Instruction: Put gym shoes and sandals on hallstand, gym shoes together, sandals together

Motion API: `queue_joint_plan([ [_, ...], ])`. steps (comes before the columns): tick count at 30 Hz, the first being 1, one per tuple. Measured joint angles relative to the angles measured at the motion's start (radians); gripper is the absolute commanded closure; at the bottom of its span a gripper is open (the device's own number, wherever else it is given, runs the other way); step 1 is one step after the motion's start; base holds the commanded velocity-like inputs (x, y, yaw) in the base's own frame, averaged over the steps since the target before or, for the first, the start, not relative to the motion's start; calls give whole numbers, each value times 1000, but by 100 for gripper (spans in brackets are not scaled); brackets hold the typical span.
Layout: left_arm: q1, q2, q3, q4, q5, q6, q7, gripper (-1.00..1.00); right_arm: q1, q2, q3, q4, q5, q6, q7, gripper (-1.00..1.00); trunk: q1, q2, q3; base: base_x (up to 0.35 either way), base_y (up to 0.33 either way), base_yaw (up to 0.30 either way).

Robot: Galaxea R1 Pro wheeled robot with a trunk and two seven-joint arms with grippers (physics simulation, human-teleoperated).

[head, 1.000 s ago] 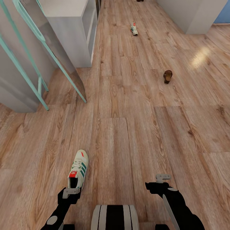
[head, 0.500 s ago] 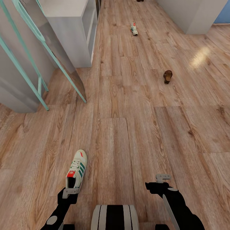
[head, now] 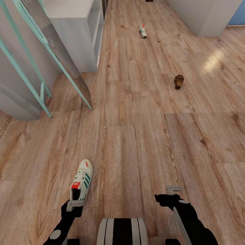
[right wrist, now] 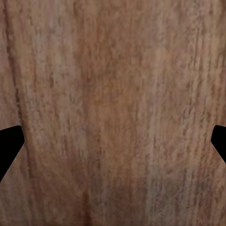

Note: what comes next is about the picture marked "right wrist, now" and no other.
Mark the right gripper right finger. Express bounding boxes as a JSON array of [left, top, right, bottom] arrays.
[[211, 125, 226, 163]]

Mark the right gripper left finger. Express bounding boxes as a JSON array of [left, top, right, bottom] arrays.
[[0, 125, 24, 181]]

